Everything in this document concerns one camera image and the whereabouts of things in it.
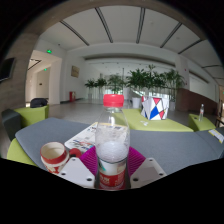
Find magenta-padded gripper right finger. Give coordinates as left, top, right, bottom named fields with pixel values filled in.
left=127, top=146, right=168, bottom=189

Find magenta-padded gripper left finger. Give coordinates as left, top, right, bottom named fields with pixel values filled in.
left=57, top=145, right=99, bottom=189

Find clear red-capped water bottle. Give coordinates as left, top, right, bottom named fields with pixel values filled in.
left=94, top=93, right=131, bottom=191

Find small clear water bottle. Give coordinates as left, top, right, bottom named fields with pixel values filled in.
left=198, top=103, right=205, bottom=122

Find red and white mug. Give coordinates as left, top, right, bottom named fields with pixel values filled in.
left=40, top=141, right=83, bottom=175

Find printed magazine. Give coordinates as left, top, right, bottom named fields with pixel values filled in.
left=64, top=121, right=101, bottom=154

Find white red blue geometric box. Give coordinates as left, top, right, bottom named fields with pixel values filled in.
left=140, top=95, right=170, bottom=121

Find small green block table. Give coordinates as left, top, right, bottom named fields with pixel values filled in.
left=188, top=113, right=217, bottom=132

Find green seat block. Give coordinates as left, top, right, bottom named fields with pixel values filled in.
left=13, top=104, right=50, bottom=128

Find black bag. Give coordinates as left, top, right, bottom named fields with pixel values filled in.
left=29, top=97, right=49, bottom=108

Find dark grey seat block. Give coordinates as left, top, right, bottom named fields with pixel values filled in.
left=1, top=108, right=23, bottom=141

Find row of potted plants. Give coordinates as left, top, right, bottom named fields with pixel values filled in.
left=84, top=64, right=186, bottom=109

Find framed wall picture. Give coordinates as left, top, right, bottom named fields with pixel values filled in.
left=70, top=65, right=81, bottom=79

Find black wall screen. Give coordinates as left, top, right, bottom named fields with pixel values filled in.
left=0, top=57, right=17, bottom=83

